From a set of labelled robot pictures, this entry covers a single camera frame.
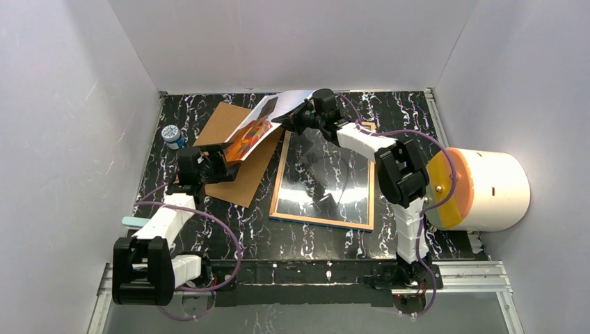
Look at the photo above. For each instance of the blue wooden picture frame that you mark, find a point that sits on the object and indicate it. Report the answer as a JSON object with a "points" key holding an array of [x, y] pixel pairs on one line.
{"points": [[322, 221]]}

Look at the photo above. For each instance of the white cylinder with orange face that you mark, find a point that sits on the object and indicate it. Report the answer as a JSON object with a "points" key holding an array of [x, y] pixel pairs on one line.
{"points": [[492, 193]]}

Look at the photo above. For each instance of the aluminium rail base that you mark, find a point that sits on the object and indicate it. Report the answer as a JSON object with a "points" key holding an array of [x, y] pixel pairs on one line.
{"points": [[320, 296]]}

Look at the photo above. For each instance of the hot air balloon photo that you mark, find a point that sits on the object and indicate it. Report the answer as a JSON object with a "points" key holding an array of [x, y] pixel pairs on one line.
{"points": [[258, 124]]}

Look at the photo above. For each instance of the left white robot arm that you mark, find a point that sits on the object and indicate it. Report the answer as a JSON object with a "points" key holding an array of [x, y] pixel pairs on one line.
{"points": [[144, 270]]}

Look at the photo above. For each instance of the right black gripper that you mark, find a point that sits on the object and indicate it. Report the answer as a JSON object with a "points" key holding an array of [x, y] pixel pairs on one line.
{"points": [[298, 119]]}

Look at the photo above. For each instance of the clear plastic sheet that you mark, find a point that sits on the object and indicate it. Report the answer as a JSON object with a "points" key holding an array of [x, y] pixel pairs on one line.
{"points": [[322, 180]]}

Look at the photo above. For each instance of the small blue lidded jar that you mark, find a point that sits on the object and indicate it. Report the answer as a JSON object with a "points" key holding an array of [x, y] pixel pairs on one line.
{"points": [[173, 137]]}

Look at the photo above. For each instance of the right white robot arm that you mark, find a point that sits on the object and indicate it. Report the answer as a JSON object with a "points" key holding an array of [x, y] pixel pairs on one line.
{"points": [[400, 170]]}

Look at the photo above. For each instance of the light blue eraser block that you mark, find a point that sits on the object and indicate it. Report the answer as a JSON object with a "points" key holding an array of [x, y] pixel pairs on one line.
{"points": [[136, 223]]}

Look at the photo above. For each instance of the brown cardboard backing board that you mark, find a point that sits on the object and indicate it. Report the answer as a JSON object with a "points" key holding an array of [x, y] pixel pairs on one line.
{"points": [[225, 118]]}

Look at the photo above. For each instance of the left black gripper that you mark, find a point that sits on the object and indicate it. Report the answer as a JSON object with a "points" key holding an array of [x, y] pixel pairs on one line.
{"points": [[219, 163]]}

